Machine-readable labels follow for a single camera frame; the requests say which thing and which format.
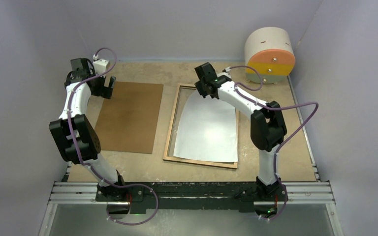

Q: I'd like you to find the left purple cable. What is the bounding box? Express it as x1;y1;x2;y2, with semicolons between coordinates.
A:
65;47;159;226

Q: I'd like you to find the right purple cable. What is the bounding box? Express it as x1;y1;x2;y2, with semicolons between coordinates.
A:
222;65;319;222

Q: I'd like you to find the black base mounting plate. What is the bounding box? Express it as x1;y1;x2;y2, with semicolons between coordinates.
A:
95;180;288;215

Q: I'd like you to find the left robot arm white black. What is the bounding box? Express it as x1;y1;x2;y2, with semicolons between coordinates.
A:
49;55;127;201

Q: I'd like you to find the purple cable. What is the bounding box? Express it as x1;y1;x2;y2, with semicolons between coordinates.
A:
222;65;319;222
65;47;159;226

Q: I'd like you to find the black wooden picture frame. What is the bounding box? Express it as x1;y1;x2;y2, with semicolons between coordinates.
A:
163;83;238;170

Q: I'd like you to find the round cream drawer cabinet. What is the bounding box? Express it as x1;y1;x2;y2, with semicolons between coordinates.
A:
244;27;296;84

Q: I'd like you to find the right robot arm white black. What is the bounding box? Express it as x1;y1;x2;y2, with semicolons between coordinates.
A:
194;62;287;200

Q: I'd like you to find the mountain landscape photo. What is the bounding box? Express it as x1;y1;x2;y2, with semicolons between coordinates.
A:
173;90;238;163

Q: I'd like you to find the aluminium rail frame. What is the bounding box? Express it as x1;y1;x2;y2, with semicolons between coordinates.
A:
39;182;344;236

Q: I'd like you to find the brown backing board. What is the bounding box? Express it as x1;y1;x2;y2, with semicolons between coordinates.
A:
95;82;163;154

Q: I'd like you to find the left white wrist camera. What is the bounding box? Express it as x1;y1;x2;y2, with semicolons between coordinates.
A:
93;54;110;75

